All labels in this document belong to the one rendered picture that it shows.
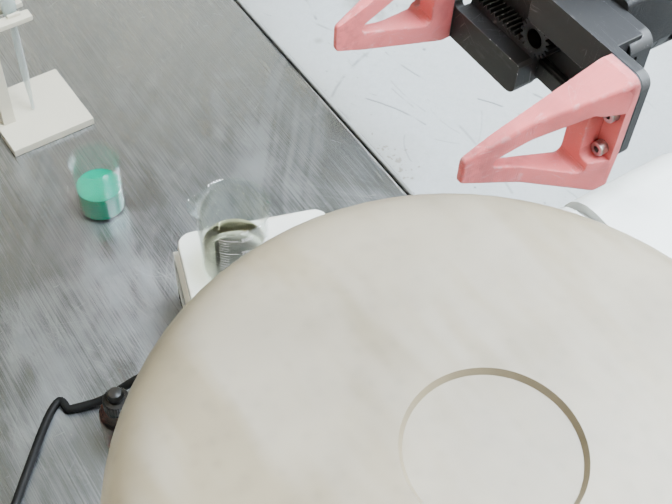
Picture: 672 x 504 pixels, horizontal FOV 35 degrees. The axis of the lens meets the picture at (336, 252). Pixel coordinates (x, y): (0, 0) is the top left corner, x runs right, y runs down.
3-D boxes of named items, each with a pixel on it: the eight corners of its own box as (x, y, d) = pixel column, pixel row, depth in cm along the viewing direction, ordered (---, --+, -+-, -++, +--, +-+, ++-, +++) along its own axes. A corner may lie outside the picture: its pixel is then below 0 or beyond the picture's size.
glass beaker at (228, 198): (272, 241, 83) (272, 171, 77) (270, 298, 80) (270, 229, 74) (194, 240, 83) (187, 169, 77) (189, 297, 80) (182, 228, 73)
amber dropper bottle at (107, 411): (101, 454, 81) (89, 408, 75) (108, 419, 83) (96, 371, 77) (141, 457, 81) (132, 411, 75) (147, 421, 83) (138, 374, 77)
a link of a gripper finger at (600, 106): (505, 149, 42) (679, 64, 45) (399, 42, 46) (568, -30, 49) (480, 255, 47) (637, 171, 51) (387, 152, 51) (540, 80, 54)
